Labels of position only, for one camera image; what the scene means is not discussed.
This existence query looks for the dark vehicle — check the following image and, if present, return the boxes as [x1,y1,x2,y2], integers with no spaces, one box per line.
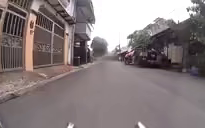
[144,48,168,68]

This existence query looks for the tall green trees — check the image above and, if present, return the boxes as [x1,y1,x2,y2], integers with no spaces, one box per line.
[186,0,205,79]

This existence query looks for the red vehicle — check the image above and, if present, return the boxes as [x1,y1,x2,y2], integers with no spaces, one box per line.
[123,49,137,66]

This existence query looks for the pale stone pavement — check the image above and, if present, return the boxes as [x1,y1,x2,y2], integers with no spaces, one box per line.
[0,61,98,104]

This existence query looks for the green tree behind sheds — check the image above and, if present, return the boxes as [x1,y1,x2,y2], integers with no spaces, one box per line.
[126,29,153,51]

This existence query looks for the grey asphalt road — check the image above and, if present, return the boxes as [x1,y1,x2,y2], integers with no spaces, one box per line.
[0,59,205,128]

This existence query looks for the hazy round tree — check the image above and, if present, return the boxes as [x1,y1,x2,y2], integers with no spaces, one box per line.
[90,36,109,58]

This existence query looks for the dark roadside shed building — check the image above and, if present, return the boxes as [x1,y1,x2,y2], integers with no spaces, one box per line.
[146,18,194,71]

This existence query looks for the beige building with metal gates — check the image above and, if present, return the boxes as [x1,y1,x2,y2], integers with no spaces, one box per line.
[0,0,77,80]

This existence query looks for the robot's own part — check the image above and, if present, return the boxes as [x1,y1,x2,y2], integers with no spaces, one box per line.
[136,121,147,128]
[66,121,75,128]

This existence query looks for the blue container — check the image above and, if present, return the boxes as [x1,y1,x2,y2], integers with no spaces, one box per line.
[189,65,200,77]

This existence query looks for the dark bin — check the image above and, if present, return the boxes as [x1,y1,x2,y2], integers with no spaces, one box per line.
[72,55,82,67]

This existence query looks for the dark multi-storey building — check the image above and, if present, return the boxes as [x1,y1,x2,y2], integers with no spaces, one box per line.
[71,0,96,66]

